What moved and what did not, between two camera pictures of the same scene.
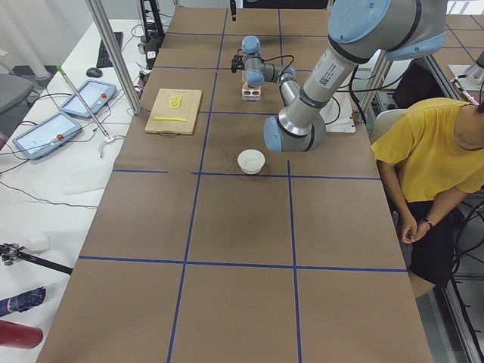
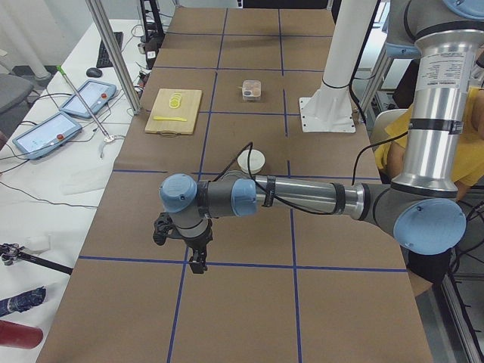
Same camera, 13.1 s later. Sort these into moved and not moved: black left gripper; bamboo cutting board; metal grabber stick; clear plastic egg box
Moved: black left gripper
Not moved: clear plastic egg box; metal grabber stick; bamboo cutting board
